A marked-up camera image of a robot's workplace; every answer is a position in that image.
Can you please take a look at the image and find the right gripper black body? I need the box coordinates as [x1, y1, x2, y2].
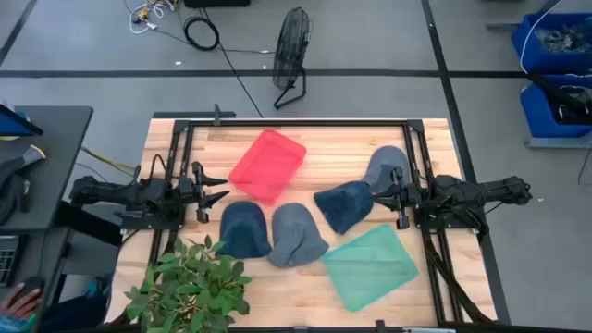
[389, 166, 423, 230]

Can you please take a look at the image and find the black floor fan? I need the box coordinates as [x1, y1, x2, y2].
[271, 6, 313, 111]

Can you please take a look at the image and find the black computer mouse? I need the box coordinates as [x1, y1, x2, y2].
[13, 275, 46, 298]

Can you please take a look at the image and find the black metal rig frame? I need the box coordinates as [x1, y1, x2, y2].
[117, 104, 510, 333]

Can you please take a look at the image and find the coiled black cable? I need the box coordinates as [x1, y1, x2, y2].
[182, 15, 221, 53]

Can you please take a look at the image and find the black keyboard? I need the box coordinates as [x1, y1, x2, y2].
[0, 234, 25, 289]

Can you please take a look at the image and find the person's hand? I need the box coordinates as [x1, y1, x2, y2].
[0, 281, 43, 321]

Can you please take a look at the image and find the green leafy plant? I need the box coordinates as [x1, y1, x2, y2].
[123, 234, 253, 333]

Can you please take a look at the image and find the dark blue cap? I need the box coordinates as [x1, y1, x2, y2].
[313, 179, 376, 236]
[217, 200, 274, 261]

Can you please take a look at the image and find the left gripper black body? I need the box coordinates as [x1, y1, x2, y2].
[178, 161, 210, 225]

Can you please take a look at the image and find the blue storage bin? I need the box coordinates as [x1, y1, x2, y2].
[510, 12, 592, 76]
[519, 75, 592, 141]

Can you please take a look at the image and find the grey cap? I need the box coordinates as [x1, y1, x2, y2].
[265, 202, 330, 270]
[362, 144, 413, 196]

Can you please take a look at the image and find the red plastic bin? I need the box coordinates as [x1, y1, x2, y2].
[228, 128, 308, 207]

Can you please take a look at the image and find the white cable bundle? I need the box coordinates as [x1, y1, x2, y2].
[128, 0, 178, 35]

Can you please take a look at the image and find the yellow cable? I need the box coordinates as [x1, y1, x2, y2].
[80, 146, 138, 173]

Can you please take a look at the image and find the black bag on desk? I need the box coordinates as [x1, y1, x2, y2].
[0, 144, 48, 228]

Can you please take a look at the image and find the dark grey desk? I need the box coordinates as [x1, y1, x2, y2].
[0, 105, 94, 233]

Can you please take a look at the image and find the green plastic bin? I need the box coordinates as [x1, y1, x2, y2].
[321, 223, 421, 314]

